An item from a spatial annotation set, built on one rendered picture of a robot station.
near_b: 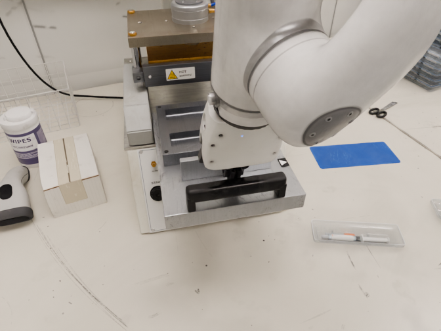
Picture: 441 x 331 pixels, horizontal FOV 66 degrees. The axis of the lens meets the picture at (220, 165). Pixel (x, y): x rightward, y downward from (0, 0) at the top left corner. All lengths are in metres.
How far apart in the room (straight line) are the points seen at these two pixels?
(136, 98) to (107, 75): 0.67
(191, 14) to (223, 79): 0.46
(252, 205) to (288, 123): 0.29
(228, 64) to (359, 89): 0.12
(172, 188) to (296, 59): 0.35
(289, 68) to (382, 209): 0.68
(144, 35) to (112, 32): 0.63
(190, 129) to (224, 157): 0.21
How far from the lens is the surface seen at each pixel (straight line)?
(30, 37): 1.35
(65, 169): 0.85
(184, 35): 0.72
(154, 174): 0.72
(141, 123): 0.70
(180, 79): 0.74
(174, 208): 0.51
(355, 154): 1.03
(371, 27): 0.23
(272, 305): 0.68
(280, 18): 0.27
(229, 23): 0.28
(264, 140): 0.41
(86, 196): 0.84
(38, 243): 0.84
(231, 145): 0.40
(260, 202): 0.52
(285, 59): 0.26
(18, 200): 0.86
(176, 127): 0.63
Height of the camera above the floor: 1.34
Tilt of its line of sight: 40 degrees down
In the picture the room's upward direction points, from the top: straight up
